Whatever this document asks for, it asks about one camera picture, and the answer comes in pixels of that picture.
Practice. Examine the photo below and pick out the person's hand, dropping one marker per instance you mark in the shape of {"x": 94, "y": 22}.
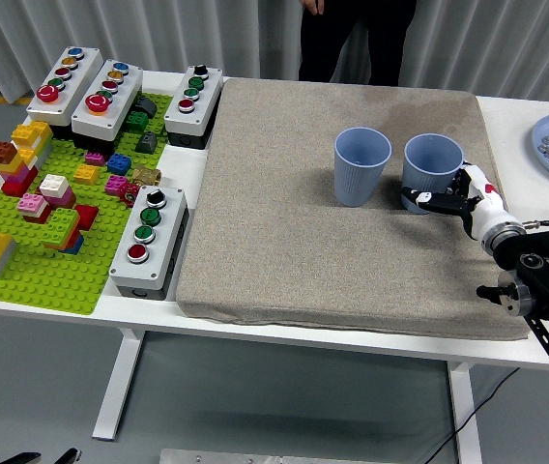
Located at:
{"x": 313, "y": 6}

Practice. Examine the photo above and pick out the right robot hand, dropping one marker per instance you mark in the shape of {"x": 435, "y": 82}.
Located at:
{"x": 489, "y": 208}

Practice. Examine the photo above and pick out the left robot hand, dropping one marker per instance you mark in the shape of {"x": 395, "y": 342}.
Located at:
{"x": 66, "y": 456}

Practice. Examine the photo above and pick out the blue ribbed plastic cup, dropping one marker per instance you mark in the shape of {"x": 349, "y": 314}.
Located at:
{"x": 359, "y": 181}
{"x": 429, "y": 164}

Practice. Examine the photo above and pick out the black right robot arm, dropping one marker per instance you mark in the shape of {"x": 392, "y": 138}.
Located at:
{"x": 545, "y": 275}

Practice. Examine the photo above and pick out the person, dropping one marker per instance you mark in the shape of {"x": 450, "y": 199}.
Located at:
{"x": 356, "y": 38}

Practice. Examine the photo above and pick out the white table leg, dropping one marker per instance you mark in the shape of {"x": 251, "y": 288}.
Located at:
{"x": 465, "y": 415}
{"x": 117, "y": 386}

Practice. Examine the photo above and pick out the four-button control box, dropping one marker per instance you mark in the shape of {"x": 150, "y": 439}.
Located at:
{"x": 165, "y": 232}
{"x": 204, "y": 96}

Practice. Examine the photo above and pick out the white pleated curtain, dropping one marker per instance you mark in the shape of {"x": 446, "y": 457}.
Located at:
{"x": 158, "y": 34}

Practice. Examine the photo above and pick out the green studded baseplate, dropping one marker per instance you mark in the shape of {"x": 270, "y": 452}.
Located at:
{"x": 52, "y": 285}

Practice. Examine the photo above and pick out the grey curved brick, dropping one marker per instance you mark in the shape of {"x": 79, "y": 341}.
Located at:
{"x": 146, "y": 105}

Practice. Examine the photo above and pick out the grey-brown mat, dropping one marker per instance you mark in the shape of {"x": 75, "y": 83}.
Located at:
{"x": 279, "y": 217}

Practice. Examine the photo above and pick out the dark green brick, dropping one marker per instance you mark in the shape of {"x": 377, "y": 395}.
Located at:
{"x": 136, "y": 122}

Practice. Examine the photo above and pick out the five-button control box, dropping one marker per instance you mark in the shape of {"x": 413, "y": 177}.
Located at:
{"x": 120, "y": 101}
{"x": 74, "y": 82}

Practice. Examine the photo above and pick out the grey sloped brick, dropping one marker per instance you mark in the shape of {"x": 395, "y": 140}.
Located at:
{"x": 146, "y": 143}

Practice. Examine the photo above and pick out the green orange blue brick stack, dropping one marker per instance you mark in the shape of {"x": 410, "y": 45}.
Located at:
{"x": 62, "y": 229}

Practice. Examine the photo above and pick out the pink brick on red brick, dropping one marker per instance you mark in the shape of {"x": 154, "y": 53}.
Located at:
{"x": 34, "y": 207}

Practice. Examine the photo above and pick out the small magenta brick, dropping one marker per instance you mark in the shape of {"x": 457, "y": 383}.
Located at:
{"x": 95, "y": 158}

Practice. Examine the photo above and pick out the white brick on pink brick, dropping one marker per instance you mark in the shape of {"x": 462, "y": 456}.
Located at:
{"x": 57, "y": 189}

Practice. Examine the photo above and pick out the yellow brown red brick tower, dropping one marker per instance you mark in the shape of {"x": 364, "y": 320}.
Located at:
{"x": 23, "y": 159}

